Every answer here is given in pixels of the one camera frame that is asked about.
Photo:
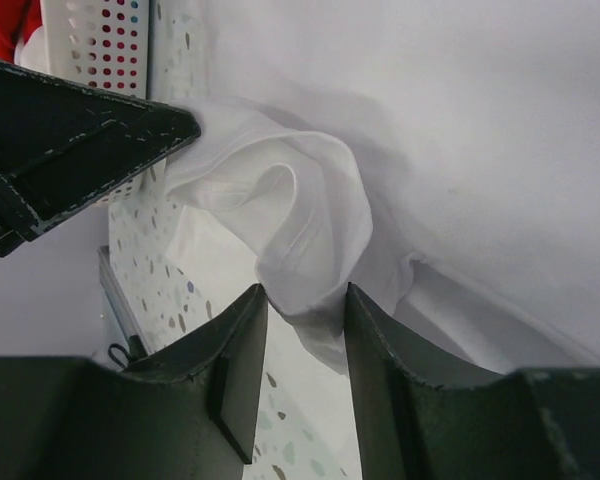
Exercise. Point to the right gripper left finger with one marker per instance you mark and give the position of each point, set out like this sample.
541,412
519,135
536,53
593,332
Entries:
188,411

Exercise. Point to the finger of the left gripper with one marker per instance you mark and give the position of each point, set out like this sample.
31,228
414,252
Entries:
64,146

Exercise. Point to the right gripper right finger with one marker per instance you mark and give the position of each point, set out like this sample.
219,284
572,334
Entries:
423,413

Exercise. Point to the white t shirt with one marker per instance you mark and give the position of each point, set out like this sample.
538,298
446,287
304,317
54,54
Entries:
444,156

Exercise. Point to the white clothes in basket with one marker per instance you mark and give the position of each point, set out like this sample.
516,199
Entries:
32,54

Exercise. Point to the white perforated laundry basket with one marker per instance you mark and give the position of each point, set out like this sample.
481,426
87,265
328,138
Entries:
99,43

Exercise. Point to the red clothes in basket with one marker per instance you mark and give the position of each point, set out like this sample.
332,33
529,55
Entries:
19,19

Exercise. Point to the aluminium frame rail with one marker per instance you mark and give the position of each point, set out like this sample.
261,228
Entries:
120,307

